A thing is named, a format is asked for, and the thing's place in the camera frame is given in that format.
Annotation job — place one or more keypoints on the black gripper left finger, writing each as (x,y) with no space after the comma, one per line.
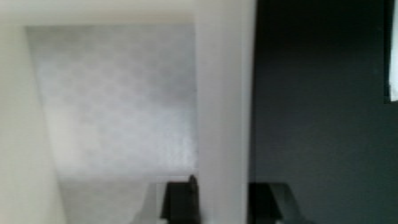
(179,207)

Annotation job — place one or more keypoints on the white cabinet body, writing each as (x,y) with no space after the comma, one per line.
(124,75)

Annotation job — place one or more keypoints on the white table border frame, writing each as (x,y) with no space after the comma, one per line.
(392,52)

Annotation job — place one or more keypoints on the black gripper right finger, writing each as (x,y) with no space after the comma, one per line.
(272,205)

